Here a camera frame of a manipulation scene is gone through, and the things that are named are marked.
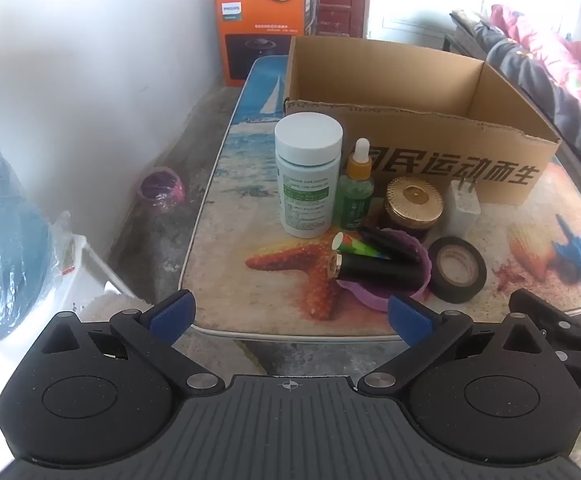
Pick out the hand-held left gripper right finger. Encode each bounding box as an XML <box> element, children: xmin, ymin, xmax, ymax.
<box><xmin>357</xmin><ymin>294</ymin><xmax>546</xmax><ymax>401</ymax></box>

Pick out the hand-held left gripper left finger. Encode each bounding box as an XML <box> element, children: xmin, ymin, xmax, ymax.
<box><xmin>35</xmin><ymin>289</ymin><xmax>227</xmax><ymax>398</ymax></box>

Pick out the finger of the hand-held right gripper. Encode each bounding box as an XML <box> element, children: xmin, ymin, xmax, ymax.
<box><xmin>509</xmin><ymin>288</ymin><xmax>581</xmax><ymax>362</ymax></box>

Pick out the purple silicone cup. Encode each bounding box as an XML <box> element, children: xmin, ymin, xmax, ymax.
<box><xmin>335</xmin><ymin>227</ymin><xmax>434</xmax><ymax>313</ymax></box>

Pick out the black tape roll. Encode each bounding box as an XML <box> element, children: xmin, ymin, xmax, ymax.
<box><xmin>428</xmin><ymin>236</ymin><xmax>488</xmax><ymax>304</ymax></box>

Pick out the green lip balm tube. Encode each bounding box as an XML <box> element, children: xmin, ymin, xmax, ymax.
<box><xmin>331</xmin><ymin>232</ymin><xmax>391</xmax><ymax>261</ymax></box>

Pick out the white charger plug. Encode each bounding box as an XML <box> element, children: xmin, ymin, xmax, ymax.
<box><xmin>443</xmin><ymin>179</ymin><xmax>482</xmax><ymax>242</ymax></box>

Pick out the gold lid jar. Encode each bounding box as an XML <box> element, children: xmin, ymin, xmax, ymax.
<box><xmin>381</xmin><ymin>176</ymin><xmax>445</xmax><ymax>241</ymax></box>

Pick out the green dropper bottle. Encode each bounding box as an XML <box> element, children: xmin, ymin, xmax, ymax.
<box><xmin>339</xmin><ymin>138</ymin><xmax>375</xmax><ymax>231</ymax></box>

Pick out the brown cardboard box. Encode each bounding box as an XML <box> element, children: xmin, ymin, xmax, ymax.
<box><xmin>283</xmin><ymin>35</ymin><xmax>562</xmax><ymax>207</ymax></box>

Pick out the white box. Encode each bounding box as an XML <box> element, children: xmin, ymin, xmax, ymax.
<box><xmin>0</xmin><ymin>232</ymin><xmax>156</xmax><ymax>361</ymax></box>

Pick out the clear plastic bag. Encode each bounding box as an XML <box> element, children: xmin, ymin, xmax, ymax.
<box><xmin>50</xmin><ymin>210</ymin><xmax>78</xmax><ymax>281</ymax></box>

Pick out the white pill bottle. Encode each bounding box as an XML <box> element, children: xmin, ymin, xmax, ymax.
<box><xmin>274</xmin><ymin>113</ymin><xmax>345</xmax><ymax>240</ymax></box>

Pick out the blue water jug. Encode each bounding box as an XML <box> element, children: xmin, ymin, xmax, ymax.
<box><xmin>0</xmin><ymin>95</ymin><xmax>54</xmax><ymax>346</ymax></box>

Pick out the grey clothing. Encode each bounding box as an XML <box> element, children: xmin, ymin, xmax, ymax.
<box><xmin>451</xmin><ymin>10</ymin><xmax>581</xmax><ymax>181</ymax></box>

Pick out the pink cloth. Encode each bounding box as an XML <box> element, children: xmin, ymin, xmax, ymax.
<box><xmin>491</xmin><ymin>4</ymin><xmax>581</xmax><ymax>121</ymax></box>

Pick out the orange appliance box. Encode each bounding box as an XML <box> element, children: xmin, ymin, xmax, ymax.
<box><xmin>214</xmin><ymin>0</ymin><xmax>324</xmax><ymax>87</ymax></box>

